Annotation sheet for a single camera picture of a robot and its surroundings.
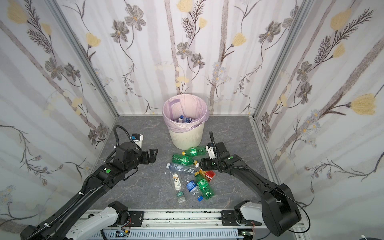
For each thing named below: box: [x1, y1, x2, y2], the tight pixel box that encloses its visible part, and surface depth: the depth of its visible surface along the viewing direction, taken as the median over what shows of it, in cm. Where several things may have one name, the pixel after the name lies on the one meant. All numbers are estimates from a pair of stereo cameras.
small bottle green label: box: [176, 191, 186, 204], surface depth 80 cm
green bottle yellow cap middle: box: [172, 154, 198, 166], surface depth 92 cm
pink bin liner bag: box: [162, 94, 209, 133], surface depth 95 cm
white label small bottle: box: [170, 172, 183, 192], surface depth 84 cm
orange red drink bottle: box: [199, 168, 216, 183], surface depth 86 cm
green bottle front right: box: [194, 171, 215, 200], surface depth 82 cm
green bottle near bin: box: [181, 146, 208, 157], surface depth 97 cm
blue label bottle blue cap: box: [186, 180, 204, 202], surface depth 82 cm
